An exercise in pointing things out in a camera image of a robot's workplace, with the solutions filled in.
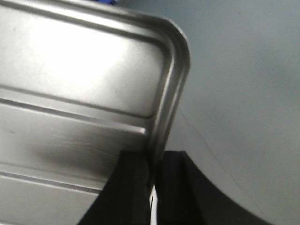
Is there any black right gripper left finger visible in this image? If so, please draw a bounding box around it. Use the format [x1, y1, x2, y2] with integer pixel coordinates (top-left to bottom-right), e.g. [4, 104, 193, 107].
[79, 151, 150, 225]

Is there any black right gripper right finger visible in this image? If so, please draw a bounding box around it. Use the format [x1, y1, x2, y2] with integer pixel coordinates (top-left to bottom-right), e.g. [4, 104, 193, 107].
[156, 151, 267, 225]

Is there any silver ribbed metal tray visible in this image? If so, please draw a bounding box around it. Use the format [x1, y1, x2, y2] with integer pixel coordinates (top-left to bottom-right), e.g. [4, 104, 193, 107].
[0, 0, 190, 225]

